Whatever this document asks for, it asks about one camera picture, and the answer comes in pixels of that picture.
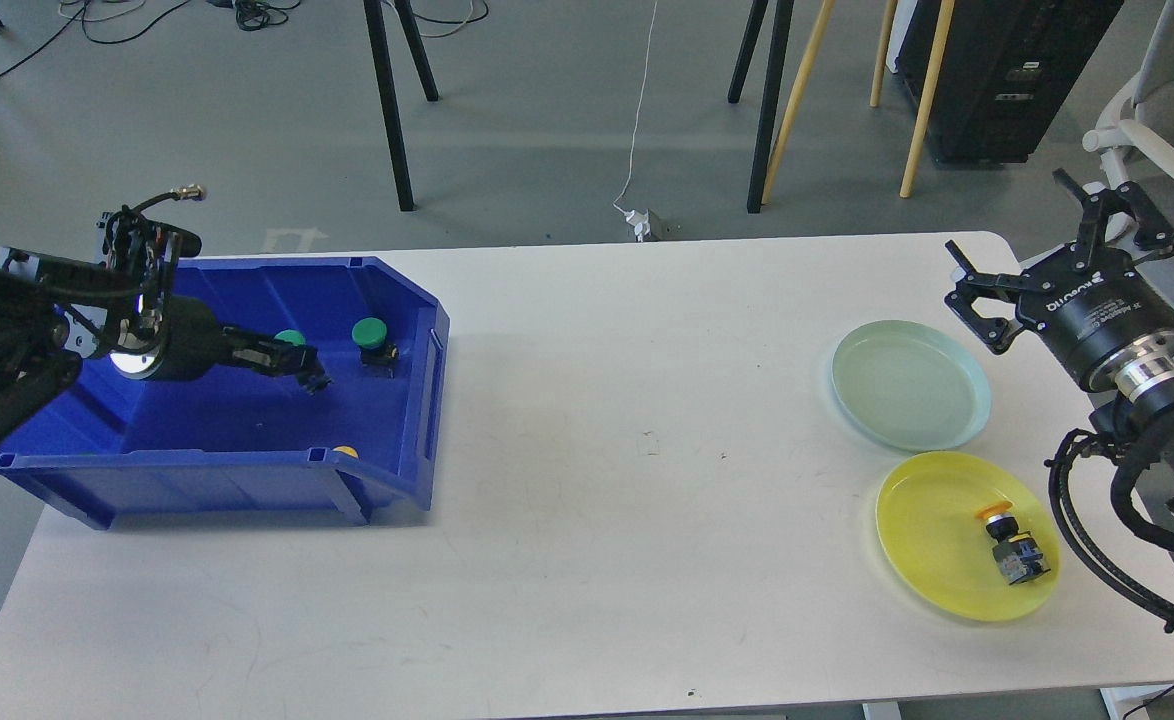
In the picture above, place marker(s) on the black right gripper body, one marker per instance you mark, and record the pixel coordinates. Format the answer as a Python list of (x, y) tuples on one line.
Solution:
[(1086, 316)]

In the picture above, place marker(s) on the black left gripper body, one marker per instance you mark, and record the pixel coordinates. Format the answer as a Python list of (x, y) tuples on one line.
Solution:
[(192, 343)]

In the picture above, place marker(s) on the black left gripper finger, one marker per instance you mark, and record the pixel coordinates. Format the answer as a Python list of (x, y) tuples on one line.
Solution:
[(261, 353), (312, 377)]

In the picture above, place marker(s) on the green push button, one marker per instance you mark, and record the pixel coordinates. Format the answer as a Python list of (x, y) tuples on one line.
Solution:
[(291, 336), (377, 353)]

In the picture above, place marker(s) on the yellow push button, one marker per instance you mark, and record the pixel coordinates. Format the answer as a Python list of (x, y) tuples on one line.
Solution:
[(1015, 552)]

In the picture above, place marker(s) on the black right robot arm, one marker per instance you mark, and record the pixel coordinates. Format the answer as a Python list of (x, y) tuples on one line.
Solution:
[(1135, 431)]

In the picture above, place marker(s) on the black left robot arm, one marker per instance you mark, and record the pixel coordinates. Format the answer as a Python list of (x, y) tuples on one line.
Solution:
[(56, 313)]

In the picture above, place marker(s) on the light green plate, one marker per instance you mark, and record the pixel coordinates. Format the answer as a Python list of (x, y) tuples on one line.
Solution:
[(907, 385)]

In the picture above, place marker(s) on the yellow plate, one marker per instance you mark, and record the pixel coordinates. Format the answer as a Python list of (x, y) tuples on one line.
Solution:
[(926, 525)]

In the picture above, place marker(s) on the blue plastic bin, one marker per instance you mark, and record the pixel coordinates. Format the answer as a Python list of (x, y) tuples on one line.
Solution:
[(238, 441)]

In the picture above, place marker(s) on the wooden easel legs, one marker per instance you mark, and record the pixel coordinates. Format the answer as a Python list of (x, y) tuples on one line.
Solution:
[(777, 141)]

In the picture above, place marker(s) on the black tripod stand left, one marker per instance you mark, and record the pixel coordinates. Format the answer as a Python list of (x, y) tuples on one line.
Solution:
[(387, 92)]

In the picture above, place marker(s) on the white power adapter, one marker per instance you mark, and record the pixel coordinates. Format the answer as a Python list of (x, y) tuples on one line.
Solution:
[(648, 227)]

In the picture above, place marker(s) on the black stand legs right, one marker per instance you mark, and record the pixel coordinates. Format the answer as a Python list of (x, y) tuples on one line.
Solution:
[(777, 46)]

